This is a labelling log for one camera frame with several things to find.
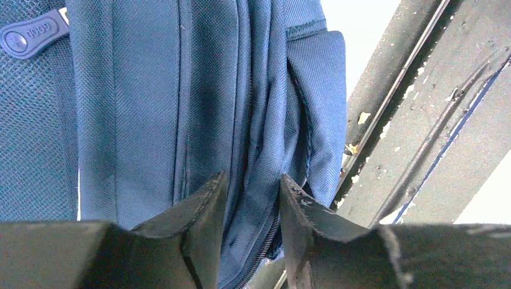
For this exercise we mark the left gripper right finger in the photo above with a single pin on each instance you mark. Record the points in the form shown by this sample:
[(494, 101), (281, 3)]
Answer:
[(324, 250)]

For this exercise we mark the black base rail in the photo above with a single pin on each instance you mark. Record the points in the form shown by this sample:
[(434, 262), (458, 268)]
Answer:
[(428, 124)]

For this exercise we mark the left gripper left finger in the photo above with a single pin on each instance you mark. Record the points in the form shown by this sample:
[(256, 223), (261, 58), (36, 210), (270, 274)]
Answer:
[(179, 248)]

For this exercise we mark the navy blue student backpack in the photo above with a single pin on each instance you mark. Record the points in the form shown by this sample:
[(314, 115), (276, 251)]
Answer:
[(119, 110)]

